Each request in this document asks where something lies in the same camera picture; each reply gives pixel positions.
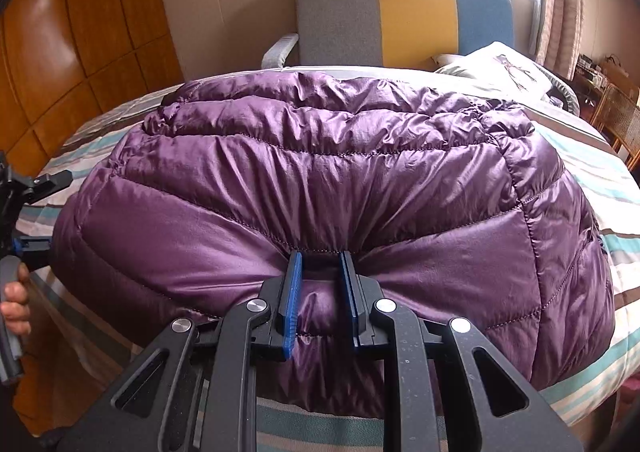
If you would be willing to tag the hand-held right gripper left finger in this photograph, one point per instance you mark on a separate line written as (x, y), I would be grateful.
(292, 292)

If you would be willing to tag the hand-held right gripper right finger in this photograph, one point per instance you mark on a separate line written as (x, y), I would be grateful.
(347, 292)

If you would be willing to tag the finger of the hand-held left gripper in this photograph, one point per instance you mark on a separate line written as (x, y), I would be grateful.
(32, 257)
(47, 184)

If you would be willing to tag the purple quilted down jacket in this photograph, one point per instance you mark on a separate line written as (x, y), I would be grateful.
(350, 182)

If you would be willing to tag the person's left hand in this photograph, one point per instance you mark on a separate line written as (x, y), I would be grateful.
(16, 307)

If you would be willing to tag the wooden wardrobe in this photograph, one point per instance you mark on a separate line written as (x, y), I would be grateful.
(75, 21)

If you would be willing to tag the white printed pillow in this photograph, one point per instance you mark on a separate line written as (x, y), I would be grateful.
(495, 66)

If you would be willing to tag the bed with striped sheet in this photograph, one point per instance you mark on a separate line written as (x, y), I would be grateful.
(600, 171)

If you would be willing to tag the grey yellow blue headboard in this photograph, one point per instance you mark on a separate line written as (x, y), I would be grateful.
(415, 16)

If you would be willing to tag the rattan chair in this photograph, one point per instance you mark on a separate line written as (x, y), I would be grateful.
(620, 121)

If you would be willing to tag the cluttered desk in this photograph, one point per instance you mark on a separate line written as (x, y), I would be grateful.
(590, 74)

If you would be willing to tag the brown paper bag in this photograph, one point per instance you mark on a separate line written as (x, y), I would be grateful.
(616, 69)

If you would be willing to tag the pink patterned curtain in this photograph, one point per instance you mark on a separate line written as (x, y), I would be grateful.
(562, 6)

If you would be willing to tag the grey bed side rail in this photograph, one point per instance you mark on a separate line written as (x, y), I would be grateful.
(565, 96)
(277, 51)

